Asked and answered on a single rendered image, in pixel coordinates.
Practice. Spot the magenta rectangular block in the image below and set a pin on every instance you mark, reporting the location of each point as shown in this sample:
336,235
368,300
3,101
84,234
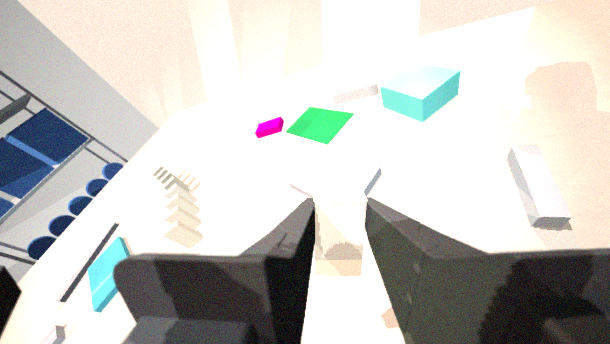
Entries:
269,127

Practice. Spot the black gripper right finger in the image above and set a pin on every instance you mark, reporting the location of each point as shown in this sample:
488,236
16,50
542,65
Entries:
445,291

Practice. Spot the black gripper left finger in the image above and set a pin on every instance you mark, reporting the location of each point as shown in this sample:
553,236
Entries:
265,285

